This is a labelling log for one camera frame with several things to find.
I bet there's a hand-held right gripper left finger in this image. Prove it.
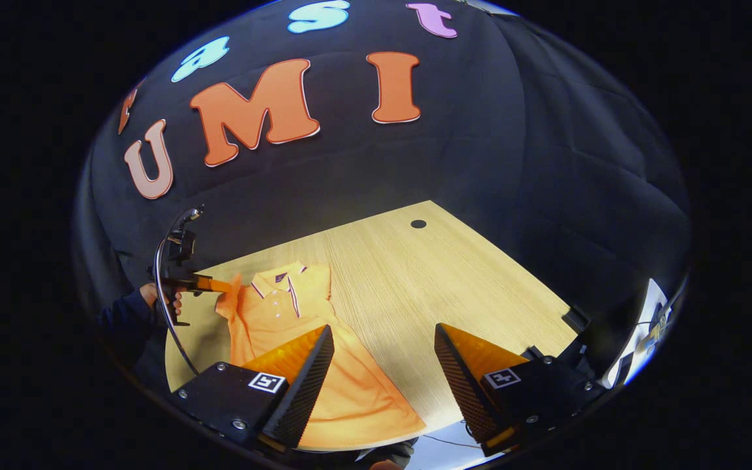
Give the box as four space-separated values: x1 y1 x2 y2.
170 324 336 455

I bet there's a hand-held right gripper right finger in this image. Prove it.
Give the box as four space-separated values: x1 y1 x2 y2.
433 322 609 458

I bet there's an orange polo T-shirt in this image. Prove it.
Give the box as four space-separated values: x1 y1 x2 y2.
215 261 428 452

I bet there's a black table edge bracket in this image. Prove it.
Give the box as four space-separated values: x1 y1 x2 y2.
561 305 591 334

